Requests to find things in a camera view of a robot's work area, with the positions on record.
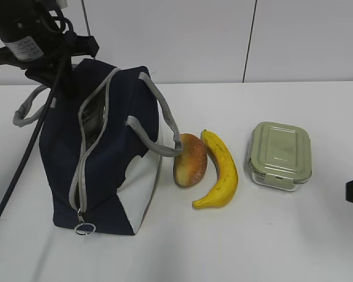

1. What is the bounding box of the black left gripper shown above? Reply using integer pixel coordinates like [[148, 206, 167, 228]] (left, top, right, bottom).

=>
[[0, 31, 99, 99]]

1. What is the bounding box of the navy blue lunch bag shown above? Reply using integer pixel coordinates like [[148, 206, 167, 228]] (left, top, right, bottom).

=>
[[12, 58, 184, 236]]

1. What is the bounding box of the green lid glass container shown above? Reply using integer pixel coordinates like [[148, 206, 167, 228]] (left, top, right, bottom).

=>
[[246, 122, 312, 192]]

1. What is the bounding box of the yellow banana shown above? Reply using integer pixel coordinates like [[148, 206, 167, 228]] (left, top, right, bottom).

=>
[[192, 129, 239, 209]]

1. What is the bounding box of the brown bread roll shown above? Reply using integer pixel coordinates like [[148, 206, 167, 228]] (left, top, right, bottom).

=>
[[173, 133, 208, 187]]

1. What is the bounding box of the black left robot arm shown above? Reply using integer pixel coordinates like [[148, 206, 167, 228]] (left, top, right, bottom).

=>
[[0, 1, 99, 97]]

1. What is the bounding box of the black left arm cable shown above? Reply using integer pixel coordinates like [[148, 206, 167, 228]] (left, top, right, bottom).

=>
[[0, 8, 77, 244]]

